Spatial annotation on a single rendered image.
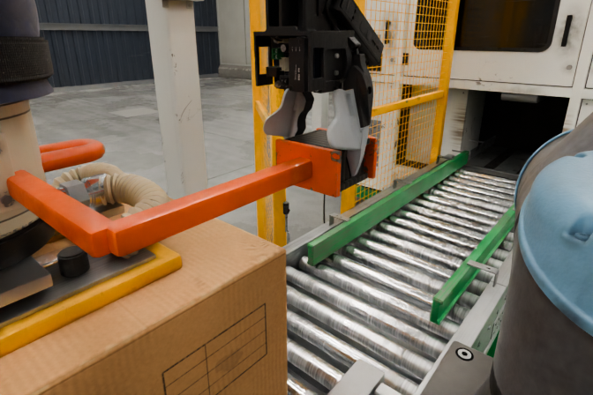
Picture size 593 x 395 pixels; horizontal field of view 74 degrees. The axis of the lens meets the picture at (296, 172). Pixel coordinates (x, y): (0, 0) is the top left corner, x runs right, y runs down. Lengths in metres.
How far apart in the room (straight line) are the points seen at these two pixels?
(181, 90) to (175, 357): 1.41
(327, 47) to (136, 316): 0.32
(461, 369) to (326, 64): 0.31
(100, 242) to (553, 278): 0.27
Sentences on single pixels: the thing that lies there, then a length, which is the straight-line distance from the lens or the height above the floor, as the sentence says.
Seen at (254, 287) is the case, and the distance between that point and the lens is 0.51.
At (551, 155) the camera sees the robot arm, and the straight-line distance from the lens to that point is 0.38.
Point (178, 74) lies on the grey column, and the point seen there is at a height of 1.18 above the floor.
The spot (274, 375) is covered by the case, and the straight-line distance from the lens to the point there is 0.63.
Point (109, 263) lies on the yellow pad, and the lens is 0.50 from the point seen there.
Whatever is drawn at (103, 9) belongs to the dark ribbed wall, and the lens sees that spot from 12.20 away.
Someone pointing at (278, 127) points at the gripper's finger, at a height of 1.24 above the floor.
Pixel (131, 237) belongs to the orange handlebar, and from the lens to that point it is 0.30.
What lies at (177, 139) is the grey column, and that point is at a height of 0.91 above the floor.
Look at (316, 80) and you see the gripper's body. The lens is 0.36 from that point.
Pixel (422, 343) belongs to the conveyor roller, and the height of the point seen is 0.54.
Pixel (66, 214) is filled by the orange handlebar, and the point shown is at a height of 1.21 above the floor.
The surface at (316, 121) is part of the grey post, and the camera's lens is 3.93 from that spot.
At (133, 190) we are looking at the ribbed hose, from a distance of 0.53.
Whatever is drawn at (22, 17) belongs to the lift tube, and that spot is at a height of 1.35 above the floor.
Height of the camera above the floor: 1.34
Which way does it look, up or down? 19 degrees down
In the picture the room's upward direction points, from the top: straight up
